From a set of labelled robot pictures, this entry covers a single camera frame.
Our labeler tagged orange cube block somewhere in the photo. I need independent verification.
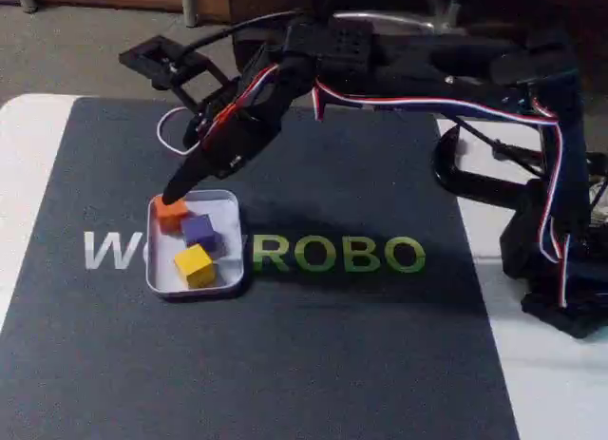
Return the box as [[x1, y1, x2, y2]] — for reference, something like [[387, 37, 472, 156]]
[[155, 196, 190, 235]]

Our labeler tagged purple cube block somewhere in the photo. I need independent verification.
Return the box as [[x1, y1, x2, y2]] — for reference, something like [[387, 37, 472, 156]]
[[181, 214, 216, 251]]

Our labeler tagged yellow cube block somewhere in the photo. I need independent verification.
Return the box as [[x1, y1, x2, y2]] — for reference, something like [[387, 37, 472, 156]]
[[173, 244, 215, 290]]

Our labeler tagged pale lavender rectangular tray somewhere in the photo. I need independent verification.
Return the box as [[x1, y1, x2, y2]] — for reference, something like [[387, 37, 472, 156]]
[[145, 188, 251, 302]]

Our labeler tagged chrome office chair base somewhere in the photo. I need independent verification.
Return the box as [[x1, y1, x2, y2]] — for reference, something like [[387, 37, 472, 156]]
[[332, 10, 460, 33]]

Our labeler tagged black WOWROBO printed mat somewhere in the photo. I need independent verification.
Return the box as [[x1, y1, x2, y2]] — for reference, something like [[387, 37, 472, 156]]
[[0, 96, 522, 440]]

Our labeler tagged black table clamp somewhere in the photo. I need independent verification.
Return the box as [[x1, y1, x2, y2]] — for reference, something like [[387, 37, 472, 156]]
[[430, 124, 557, 208]]

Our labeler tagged thin white wire loop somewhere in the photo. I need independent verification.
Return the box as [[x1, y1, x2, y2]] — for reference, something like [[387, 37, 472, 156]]
[[156, 105, 192, 156]]

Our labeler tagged black camera cable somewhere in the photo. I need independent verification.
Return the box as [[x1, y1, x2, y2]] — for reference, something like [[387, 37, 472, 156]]
[[174, 10, 305, 76]]

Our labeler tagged black square camera mount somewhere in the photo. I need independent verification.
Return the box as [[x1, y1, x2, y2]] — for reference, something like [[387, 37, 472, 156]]
[[118, 34, 230, 112]]

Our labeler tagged red white blue servo cable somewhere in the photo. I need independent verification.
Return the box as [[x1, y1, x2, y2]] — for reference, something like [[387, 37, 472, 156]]
[[216, 64, 571, 309]]

